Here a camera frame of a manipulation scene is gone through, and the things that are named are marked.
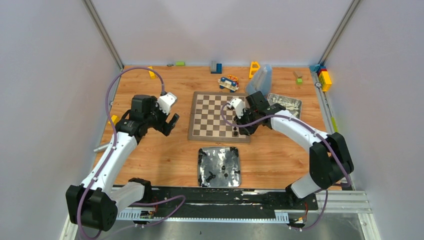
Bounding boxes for wooden chessboard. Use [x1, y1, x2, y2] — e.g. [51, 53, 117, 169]
[188, 91, 251, 143]

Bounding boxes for translucent blue plastic container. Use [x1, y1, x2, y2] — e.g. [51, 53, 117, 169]
[245, 64, 273, 97]

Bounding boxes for colourful toy car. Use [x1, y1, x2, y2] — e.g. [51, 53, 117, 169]
[217, 75, 239, 93]

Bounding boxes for silver tray white pieces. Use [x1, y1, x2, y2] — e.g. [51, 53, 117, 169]
[267, 93, 302, 119]

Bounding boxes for silver tray black pieces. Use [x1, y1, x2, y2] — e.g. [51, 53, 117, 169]
[197, 146, 242, 188]

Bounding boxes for grey cylinder tube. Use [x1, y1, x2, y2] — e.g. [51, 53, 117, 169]
[93, 142, 110, 154]

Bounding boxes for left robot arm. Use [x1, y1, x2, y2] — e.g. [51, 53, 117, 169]
[65, 92, 179, 232]

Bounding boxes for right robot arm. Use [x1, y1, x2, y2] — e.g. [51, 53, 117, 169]
[225, 91, 354, 209]

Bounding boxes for yellow block left edge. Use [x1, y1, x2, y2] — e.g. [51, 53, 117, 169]
[107, 115, 121, 126]

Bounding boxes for yellow block far left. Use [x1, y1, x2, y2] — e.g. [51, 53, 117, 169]
[147, 66, 156, 79]

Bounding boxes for blue grey block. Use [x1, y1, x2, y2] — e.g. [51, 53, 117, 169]
[210, 61, 223, 74]

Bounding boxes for wooden brown block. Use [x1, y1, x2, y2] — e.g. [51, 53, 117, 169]
[293, 70, 303, 79]

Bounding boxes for yellow red blue brick stack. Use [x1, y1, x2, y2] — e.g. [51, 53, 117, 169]
[309, 64, 332, 92]

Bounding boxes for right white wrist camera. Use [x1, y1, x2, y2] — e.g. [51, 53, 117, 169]
[228, 98, 246, 119]

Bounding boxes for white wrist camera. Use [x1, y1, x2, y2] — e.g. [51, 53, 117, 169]
[157, 92, 178, 115]
[228, 98, 246, 119]

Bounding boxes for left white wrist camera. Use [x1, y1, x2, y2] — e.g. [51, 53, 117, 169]
[157, 92, 178, 115]

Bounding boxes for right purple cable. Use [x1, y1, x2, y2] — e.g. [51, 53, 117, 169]
[220, 102, 353, 232]

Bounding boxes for yellow triangular frame toy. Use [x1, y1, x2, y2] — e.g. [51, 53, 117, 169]
[248, 61, 261, 79]

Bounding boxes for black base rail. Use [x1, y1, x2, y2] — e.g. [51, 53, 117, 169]
[117, 186, 325, 223]

